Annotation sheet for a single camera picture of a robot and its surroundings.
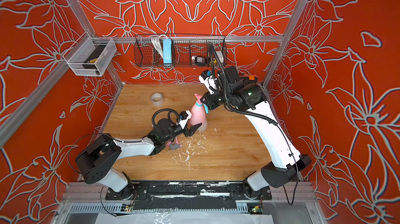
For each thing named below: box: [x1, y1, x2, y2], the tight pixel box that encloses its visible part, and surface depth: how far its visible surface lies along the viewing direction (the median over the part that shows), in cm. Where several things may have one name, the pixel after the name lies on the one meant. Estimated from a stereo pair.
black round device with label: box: [194, 56, 207, 64], surface depth 97 cm
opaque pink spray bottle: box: [190, 95, 209, 132], surface depth 72 cm
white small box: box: [215, 51, 224, 64], surface depth 94 cm
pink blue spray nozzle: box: [194, 93, 209, 115], surface depth 68 cm
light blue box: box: [162, 38, 173, 67], surface depth 92 cm
